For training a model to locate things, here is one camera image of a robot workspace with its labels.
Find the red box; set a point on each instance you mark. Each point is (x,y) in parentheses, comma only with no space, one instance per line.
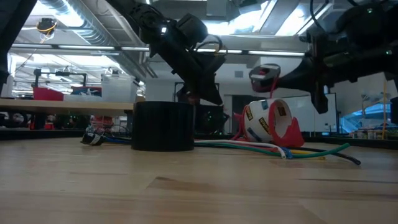
(46,95)

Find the ceiling light bar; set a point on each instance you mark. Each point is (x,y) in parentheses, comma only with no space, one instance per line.
(77,47)

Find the whiteboard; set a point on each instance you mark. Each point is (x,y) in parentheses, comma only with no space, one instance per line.
(320,121)

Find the black computer monitor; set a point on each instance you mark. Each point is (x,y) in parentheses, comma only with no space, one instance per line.
(211,121)

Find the red tape dispenser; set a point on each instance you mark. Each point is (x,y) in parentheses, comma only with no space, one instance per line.
(293,137)

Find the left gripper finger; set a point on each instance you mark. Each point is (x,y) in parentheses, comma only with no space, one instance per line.
(192,93)
(208,90)

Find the clear safety glasses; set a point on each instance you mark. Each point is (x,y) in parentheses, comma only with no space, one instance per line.
(119,132)

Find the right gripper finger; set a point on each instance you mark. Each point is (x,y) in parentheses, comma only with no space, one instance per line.
(301,71)
(301,84)

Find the black cylindrical container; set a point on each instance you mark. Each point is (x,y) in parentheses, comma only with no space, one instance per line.
(161,127)

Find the white container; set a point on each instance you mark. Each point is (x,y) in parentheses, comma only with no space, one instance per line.
(10,91)

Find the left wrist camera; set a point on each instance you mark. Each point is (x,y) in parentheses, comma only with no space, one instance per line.
(217,63)

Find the white sticker-covered tape roll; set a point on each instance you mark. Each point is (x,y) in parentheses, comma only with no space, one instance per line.
(258,116)

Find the wooden workbench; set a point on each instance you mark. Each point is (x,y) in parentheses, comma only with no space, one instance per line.
(62,107)

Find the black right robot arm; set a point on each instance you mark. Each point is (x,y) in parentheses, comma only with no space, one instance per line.
(367,31)

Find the silver ventilation duct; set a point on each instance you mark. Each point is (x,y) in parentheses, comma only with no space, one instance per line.
(93,34)

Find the white plastic tote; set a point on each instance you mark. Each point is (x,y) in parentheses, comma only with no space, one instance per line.
(118,90)

